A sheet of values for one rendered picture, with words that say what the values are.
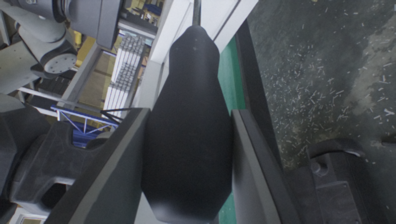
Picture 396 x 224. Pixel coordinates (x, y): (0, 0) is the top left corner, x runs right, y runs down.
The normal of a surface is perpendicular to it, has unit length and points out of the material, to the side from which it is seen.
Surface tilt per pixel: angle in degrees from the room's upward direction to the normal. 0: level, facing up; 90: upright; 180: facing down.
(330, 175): 0
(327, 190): 0
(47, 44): 79
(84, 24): 90
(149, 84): 90
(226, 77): 0
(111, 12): 90
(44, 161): 91
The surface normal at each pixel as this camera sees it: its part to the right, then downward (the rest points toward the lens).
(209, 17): -0.03, 0.78
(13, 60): 0.22, -0.12
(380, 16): -0.89, -0.30
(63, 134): 0.47, -0.47
